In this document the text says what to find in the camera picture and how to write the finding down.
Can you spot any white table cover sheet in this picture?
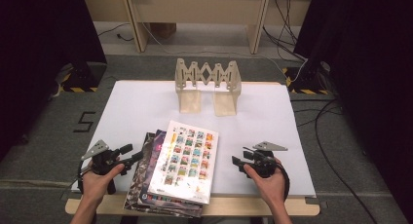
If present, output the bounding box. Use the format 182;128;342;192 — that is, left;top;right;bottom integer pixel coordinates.
71;80;317;198

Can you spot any grey floor tape piece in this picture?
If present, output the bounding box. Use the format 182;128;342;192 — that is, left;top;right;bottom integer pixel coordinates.
59;191;83;202
305;197;329;209

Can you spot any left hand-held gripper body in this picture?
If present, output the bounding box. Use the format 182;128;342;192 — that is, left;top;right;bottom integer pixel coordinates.
81;139;126;175

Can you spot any dark brown glossy magazine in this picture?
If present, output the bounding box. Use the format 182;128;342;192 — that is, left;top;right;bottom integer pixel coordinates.
123;131;204;218

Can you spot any person's left hand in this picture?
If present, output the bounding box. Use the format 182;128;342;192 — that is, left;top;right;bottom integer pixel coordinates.
81;164;126;203

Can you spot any beige expandable book stand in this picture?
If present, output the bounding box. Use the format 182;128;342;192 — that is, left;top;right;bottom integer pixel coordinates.
174;57;243;117

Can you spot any white cable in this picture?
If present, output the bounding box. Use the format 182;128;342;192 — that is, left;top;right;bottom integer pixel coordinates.
48;63;76;100
291;56;310;86

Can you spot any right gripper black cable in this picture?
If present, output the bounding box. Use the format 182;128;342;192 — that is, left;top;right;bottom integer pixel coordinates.
278;164;291;201

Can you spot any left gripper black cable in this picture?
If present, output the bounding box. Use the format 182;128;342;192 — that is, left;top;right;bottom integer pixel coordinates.
76;159;86;195

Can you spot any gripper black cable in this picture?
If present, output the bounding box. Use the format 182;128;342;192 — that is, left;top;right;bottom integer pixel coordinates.
76;159;86;195
278;164;291;201

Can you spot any black hazard striped stand base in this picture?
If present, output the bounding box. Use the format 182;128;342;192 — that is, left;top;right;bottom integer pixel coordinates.
282;59;335;95
59;61;108;93

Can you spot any beige wooden desk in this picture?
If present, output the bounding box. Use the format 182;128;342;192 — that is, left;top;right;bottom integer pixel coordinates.
81;0;316;56

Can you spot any white picture grid magazine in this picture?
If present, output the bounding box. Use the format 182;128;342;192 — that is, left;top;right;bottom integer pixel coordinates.
146;120;219;205

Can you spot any black curtain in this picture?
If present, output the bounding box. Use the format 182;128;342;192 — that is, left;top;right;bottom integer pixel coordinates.
293;0;413;223
0;0;108;160

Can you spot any black socket cable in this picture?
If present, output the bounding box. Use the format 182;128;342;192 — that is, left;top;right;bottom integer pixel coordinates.
274;0;299;46

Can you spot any person's right hand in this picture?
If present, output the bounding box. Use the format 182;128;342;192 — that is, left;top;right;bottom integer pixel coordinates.
243;159;288;207

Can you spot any purple magazine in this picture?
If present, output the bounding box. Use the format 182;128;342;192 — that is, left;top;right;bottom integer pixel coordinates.
137;129;212;215

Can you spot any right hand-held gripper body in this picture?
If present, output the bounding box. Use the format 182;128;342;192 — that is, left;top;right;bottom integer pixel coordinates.
248;140;289;179

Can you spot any long black floor cable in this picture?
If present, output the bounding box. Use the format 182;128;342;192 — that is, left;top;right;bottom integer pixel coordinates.
314;98;381;224

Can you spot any black floor cable with plug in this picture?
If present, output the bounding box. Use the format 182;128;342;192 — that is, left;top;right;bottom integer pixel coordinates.
96;21;134;43

